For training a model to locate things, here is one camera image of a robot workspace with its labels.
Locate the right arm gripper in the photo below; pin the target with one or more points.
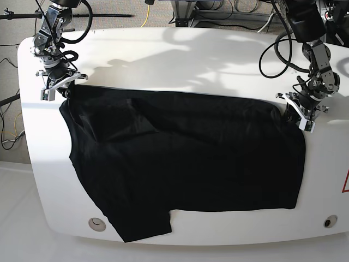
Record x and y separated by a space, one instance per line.
62 78

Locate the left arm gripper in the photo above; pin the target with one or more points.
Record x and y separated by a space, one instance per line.
310 108

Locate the black T-shirt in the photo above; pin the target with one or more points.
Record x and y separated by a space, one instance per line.
141 154

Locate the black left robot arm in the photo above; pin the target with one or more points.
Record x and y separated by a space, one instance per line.
303 23

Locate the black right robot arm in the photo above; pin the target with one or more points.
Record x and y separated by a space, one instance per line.
48 44

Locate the red triangle warning sticker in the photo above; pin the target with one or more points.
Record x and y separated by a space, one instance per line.
346 183

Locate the black tripod bar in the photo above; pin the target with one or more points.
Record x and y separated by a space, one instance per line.
10 15

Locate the right table grommet hole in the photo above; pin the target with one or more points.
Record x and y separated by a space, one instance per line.
330 221

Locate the table grommet hole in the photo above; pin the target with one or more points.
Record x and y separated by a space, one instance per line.
97 224
330 221

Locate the left table grommet hole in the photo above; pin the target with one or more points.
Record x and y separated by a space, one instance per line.
97 224

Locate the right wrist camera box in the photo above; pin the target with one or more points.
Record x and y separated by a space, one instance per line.
47 94

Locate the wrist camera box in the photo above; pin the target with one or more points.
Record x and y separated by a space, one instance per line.
47 94
306 125

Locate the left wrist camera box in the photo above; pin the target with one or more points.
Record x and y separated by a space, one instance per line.
306 125

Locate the grey aluminium frame post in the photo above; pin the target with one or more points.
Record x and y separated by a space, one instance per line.
182 13

